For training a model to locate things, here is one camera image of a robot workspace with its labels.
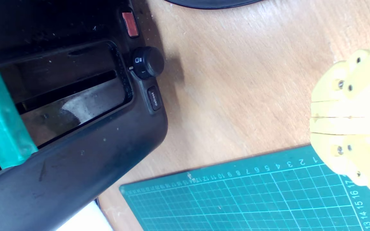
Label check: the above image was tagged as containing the black round plate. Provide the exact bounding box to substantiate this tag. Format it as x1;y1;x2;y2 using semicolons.
164;0;264;9

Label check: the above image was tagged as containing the black two-slot toaster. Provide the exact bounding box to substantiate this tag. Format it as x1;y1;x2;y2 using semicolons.
0;0;169;231

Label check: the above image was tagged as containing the green taped toaster lever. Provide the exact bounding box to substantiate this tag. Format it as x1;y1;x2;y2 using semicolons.
0;66;39;170

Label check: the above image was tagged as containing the green cutting mat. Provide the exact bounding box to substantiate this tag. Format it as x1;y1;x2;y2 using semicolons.
119;144;370;231

